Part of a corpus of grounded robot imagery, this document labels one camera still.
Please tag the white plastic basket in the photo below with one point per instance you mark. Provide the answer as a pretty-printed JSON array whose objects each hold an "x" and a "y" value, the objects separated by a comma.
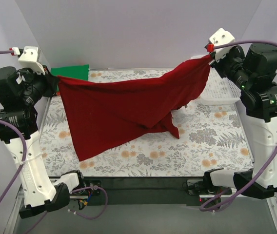
[{"x": 218, "y": 91}]

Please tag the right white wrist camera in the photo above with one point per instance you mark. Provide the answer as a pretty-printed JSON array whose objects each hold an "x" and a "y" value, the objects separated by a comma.
[{"x": 220, "y": 37}]

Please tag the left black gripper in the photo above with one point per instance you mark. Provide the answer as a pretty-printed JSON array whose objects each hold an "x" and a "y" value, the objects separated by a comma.
[{"x": 49, "y": 83}]

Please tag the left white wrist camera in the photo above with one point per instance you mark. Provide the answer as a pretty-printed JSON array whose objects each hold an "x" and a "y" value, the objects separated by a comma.
[{"x": 29, "y": 57}]

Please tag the floral patterned table mat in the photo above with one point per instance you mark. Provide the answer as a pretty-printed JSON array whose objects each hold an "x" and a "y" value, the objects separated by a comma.
[{"x": 210, "y": 137}]

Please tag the red t-shirt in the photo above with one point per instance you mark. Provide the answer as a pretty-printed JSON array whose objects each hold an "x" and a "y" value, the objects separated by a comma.
[{"x": 105, "y": 115}]

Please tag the green folded t-shirt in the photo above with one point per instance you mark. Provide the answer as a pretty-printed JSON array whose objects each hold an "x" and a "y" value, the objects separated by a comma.
[{"x": 77, "y": 72}]

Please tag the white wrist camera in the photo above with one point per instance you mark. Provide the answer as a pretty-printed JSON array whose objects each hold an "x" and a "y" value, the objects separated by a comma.
[
  {"x": 220, "y": 37},
  {"x": 29, "y": 57}
]

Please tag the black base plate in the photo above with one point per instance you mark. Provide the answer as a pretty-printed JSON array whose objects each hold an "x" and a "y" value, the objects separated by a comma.
[{"x": 146, "y": 190}]

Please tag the aluminium rail frame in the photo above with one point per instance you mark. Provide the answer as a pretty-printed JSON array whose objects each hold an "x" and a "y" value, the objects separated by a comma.
[{"x": 244, "y": 216}]

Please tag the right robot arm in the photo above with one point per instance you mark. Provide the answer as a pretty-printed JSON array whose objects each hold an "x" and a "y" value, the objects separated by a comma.
[{"x": 253, "y": 73}]

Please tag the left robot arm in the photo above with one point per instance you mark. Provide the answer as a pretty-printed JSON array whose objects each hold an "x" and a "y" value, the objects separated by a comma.
[{"x": 20, "y": 90}]

